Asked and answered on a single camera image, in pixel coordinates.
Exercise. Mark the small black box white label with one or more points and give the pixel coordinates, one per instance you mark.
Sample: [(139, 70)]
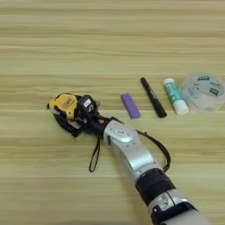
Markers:
[(87, 103)]

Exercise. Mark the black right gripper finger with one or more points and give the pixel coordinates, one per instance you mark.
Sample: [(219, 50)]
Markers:
[(78, 97), (66, 126)]

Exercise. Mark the green white glue stick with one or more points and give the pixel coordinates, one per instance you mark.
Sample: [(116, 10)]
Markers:
[(175, 95)]

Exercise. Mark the yellow black tape measure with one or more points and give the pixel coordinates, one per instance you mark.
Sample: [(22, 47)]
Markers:
[(63, 105)]

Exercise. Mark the purple eraser block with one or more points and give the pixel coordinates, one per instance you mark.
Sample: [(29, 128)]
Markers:
[(130, 106)]

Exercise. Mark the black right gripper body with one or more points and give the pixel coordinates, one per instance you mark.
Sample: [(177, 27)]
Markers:
[(93, 123)]

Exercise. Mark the black marker pen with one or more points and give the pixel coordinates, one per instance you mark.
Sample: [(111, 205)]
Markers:
[(153, 98)]

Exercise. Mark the clear adhesive tape roll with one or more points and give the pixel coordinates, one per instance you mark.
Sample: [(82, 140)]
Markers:
[(205, 91)]

